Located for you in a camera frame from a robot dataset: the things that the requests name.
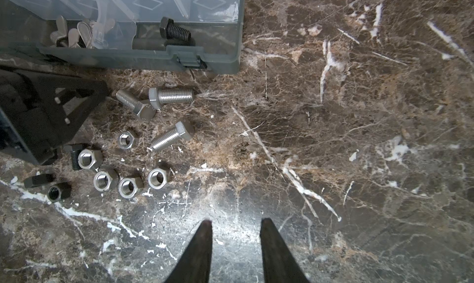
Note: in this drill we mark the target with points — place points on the silver wing nut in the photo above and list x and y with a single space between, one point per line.
79 37

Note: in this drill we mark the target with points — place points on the silver hex bolt top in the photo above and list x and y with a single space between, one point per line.
160 97

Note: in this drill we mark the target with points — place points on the silver hex bolt lower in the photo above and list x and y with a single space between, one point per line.
182 131

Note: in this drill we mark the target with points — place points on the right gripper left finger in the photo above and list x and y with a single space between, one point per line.
194 266

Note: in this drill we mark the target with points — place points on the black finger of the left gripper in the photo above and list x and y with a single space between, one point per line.
43 111

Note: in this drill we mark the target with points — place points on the silver hex bolt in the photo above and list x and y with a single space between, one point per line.
182 131
160 97
141 108

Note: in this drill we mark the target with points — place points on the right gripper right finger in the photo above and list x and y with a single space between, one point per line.
279 265

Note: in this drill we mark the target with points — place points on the silver hex nut middle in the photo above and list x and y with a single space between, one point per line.
130 187

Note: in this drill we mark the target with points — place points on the clear plastic organizer box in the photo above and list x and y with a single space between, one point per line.
126 33

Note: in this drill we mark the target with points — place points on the black hex nut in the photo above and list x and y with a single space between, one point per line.
58 192

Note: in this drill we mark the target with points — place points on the silver hex nut lower left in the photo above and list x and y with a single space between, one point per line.
106 179

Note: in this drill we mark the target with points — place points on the silver hex nut small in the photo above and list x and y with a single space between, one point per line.
127 140

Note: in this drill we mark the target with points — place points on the silver hex bolt left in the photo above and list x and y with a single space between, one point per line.
141 108

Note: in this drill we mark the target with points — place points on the silver hex nut right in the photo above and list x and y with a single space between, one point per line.
158 178

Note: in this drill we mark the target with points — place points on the black hex bolt short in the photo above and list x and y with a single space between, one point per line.
74 150

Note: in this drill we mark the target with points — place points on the black hex bolt lying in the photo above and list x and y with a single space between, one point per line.
38 181

